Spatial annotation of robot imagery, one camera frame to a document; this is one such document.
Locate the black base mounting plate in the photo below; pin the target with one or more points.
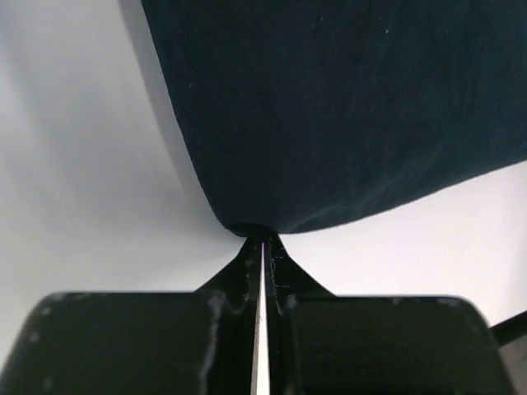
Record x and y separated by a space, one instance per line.
510 330

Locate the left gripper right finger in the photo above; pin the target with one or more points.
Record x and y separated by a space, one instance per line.
321 343

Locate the navy tank top red trim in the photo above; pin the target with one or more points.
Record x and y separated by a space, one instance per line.
304 115

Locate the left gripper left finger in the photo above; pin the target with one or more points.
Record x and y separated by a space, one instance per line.
198 342

